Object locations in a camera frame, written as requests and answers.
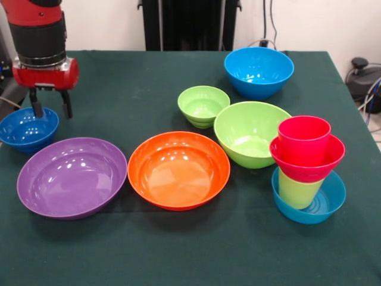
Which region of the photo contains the green cup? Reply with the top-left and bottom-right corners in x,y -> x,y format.
278,171 -> 324,210

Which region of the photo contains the orange bowl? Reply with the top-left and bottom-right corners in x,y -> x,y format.
127,130 -> 232,212

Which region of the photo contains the black pedestal leg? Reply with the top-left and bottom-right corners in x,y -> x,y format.
4,83 -> 30,104
345,57 -> 381,104

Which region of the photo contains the large blue bowl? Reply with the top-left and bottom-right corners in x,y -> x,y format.
223,46 -> 295,101

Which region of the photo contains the dark green tablecloth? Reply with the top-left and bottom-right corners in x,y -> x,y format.
0,49 -> 381,286

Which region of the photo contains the pink bowl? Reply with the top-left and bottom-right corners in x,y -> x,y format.
269,133 -> 346,184

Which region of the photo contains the pink cup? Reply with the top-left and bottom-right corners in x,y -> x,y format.
277,115 -> 332,167

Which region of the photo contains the large green bowl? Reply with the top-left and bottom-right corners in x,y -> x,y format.
213,101 -> 292,170

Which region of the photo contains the small dark blue bowl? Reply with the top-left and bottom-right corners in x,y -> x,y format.
0,106 -> 60,155

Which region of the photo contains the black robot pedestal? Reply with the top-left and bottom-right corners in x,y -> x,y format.
137,0 -> 242,51

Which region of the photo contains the purple bowl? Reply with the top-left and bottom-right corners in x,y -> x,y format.
16,136 -> 128,220

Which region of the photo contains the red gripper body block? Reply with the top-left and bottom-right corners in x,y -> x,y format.
11,56 -> 80,92

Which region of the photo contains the black wall cable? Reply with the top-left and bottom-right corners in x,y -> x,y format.
263,0 -> 277,50

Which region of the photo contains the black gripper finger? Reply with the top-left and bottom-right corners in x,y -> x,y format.
29,87 -> 45,119
59,89 -> 74,119

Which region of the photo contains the black equipment case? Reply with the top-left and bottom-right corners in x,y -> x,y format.
0,26 -> 15,87

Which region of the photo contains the light blue ribbed bowl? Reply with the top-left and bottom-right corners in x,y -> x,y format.
271,166 -> 347,225

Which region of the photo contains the small green bowl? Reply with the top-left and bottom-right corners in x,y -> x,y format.
177,85 -> 231,129

